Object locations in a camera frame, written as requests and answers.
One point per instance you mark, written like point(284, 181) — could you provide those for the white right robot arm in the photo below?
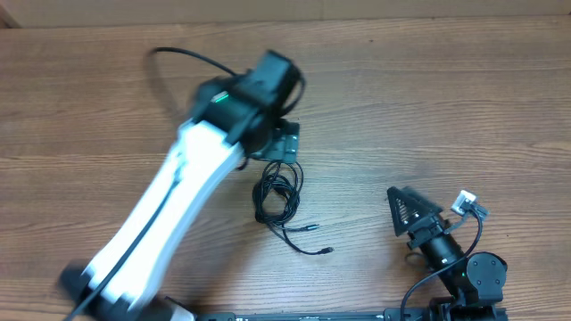
point(474, 280)

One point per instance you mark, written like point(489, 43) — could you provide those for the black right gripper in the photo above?
point(419, 228)

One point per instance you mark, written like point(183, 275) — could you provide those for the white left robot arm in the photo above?
point(239, 117)

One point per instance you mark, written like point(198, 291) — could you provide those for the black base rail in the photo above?
point(348, 315)

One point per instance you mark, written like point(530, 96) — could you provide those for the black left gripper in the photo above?
point(281, 147)

